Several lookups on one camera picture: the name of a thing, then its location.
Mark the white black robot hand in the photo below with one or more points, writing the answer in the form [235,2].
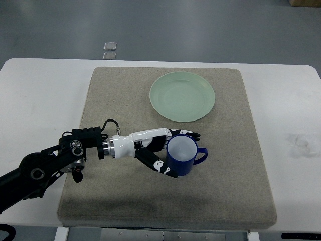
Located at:
[144,145]

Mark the blue mug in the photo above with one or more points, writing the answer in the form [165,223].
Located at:
[182,153]

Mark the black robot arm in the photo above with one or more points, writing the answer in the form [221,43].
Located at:
[38,171]

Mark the green plate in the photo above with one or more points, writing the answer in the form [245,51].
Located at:
[182,96]

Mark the lower floor socket plate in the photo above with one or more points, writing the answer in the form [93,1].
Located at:
[109,55]

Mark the floor socket plate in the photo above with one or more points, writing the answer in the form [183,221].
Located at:
[110,46]
[109,55]

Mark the upper floor socket plate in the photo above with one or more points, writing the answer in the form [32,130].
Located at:
[110,46]

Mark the beige felt mat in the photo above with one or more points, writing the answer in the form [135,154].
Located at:
[229,190]

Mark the cardboard box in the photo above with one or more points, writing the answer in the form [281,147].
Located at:
[305,3]

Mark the metal table frame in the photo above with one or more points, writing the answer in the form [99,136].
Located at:
[62,233]

